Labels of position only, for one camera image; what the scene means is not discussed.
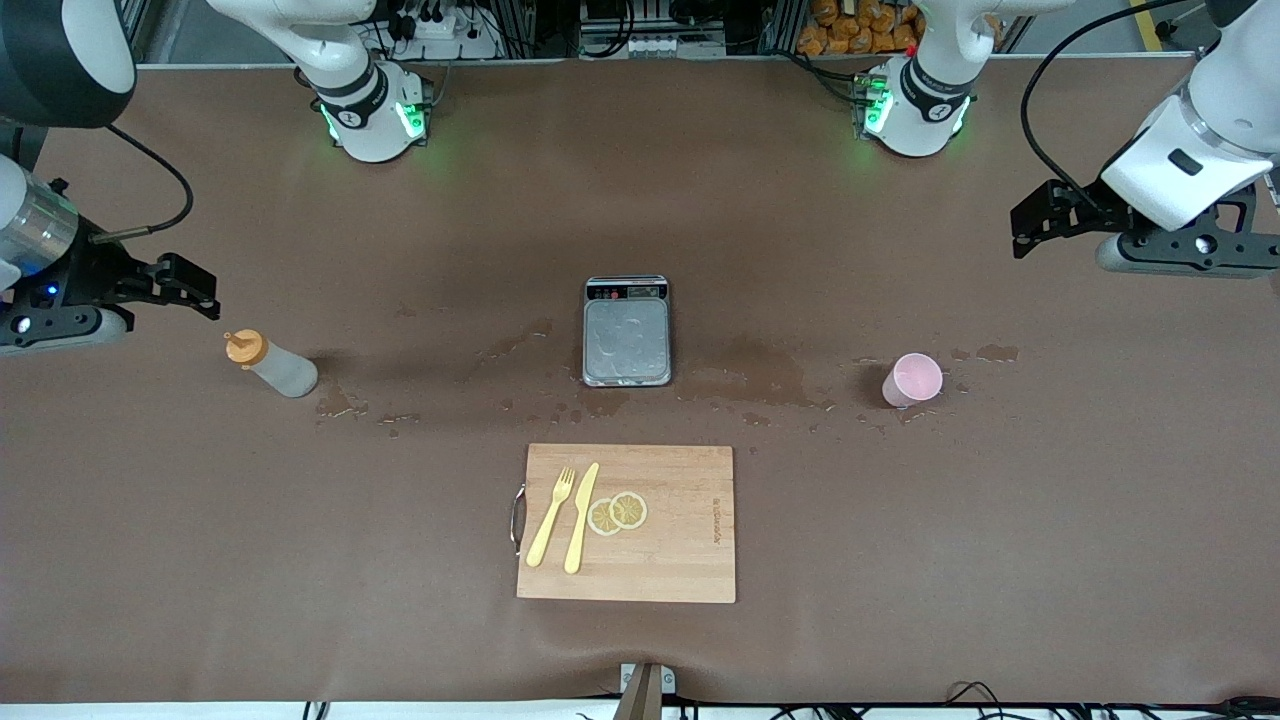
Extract pink plastic cup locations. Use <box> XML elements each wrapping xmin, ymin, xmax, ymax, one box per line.
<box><xmin>882</xmin><ymin>353</ymin><xmax>944</xmax><ymax>409</ymax></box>

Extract yellow plastic knife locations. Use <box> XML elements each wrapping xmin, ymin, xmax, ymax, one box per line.
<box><xmin>563</xmin><ymin>462</ymin><xmax>601</xmax><ymax>576</ymax></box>

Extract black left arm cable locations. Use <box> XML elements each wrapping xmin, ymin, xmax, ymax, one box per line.
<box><xmin>1020</xmin><ymin>0</ymin><xmax>1216</xmax><ymax>206</ymax></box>

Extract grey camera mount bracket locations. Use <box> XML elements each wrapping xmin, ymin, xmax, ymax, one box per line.
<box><xmin>618</xmin><ymin>662</ymin><xmax>677</xmax><ymax>720</ymax></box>

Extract silver kitchen scale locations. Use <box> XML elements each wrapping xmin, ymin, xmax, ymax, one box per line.
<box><xmin>582</xmin><ymin>276</ymin><xmax>672</xmax><ymax>389</ymax></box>

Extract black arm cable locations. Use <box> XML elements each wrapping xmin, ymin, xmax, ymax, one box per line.
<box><xmin>1020</xmin><ymin>0</ymin><xmax>1216</xmax><ymax>206</ymax></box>
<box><xmin>90</xmin><ymin>122</ymin><xmax>194</xmax><ymax>246</ymax></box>

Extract orange snack bags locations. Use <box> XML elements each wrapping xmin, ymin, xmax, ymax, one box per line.
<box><xmin>797</xmin><ymin>0</ymin><xmax>926</xmax><ymax>56</ymax></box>

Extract sauce bottle with orange cap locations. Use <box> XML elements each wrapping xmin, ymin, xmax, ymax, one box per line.
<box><xmin>224</xmin><ymin>330</ymin><xmax>319</xmax><ymax>399</ymax></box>

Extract yellow plastic fork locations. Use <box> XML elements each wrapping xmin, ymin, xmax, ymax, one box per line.
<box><xmin>526</xmin><ymin>466</ymin><xmax>577</xmax><ymax>569</ymax></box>

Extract white connector strip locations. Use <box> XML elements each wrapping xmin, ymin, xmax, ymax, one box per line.
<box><xmin>625</xmin><ymin>35</ymin><xmax>726</xmax><ymax>58</ymax></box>

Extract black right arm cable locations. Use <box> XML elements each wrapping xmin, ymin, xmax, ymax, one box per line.
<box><xmin>90</xmin><ymin>122</ymin><xmax>194</xmax><ymax>246</ymax></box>

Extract wooden cutting board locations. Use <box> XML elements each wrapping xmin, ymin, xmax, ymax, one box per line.
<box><xmin>511</xmin><ymin>443</ymin><xmax>738</xmax><ymax>605</ymax></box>

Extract brown table mat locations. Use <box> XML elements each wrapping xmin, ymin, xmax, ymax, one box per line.
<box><xmin>0</xmin><ymin>55</ymin><xmax>1280</xmax><ymax>706</ymax></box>

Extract white power strip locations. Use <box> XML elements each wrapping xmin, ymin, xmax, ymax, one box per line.
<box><xmin>385</xmin><ymin>8</ymin><xmax>501</xmax><ymax>61</ymax></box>

